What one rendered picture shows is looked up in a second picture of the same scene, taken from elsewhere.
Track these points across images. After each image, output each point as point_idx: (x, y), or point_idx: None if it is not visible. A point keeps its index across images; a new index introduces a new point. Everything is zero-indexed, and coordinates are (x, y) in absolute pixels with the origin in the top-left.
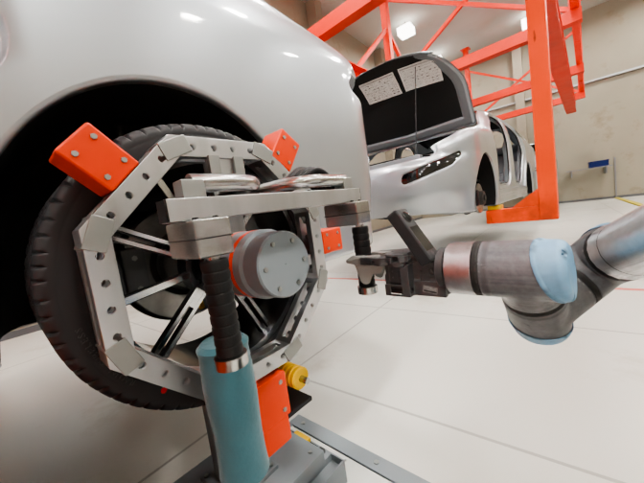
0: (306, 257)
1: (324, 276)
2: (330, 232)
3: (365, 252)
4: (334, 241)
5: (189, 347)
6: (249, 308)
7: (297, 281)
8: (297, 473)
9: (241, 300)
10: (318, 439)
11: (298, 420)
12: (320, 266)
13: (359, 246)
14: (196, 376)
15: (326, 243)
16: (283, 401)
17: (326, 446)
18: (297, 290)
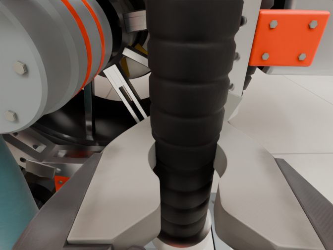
0: (29, 65)
1: (229, 105)
2: (287, 20)
3: (162, 137)
4: (293, 44)
5: (104, 106)
6: (126, 99)
7: (4, 113)
8: (148, 244)
9: (115, 87)
10: (211, 224)
11: (212, 197)
12: (232, 86)
13: (151, 100)
14: (11, 147)
15: (262, 45)
16: None
17: (210, 235)
18: (14, 130)
